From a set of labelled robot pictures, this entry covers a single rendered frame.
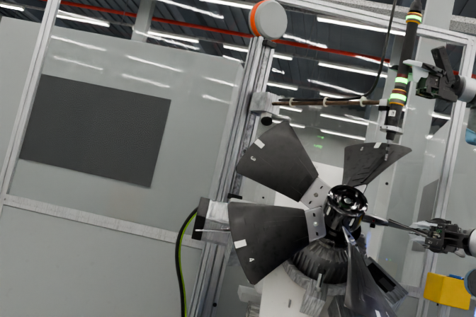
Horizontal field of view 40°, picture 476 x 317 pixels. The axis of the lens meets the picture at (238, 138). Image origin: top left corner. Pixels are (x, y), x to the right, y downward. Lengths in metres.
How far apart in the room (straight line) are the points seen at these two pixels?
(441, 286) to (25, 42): 3.11
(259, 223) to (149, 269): 0.92
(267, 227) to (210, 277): 0.72
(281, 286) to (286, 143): 0.43
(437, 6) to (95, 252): 4.86
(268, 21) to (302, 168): 0.78
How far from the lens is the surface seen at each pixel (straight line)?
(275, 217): 1.80
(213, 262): 2.46
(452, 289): 2.26
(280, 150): 2.00
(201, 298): 2.46
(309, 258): 1.95
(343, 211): 1.84
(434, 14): 6.73
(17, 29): 4.51
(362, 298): 1.72
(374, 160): 2.09
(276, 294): 1.98
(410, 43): 2.03
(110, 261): 2.63
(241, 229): 1.77
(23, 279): 2.71
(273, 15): 2.58
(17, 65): 4.44
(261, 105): 2.40
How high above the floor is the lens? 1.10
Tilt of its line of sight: 7 degrees up
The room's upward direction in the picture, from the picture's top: 13 degrees clockwise
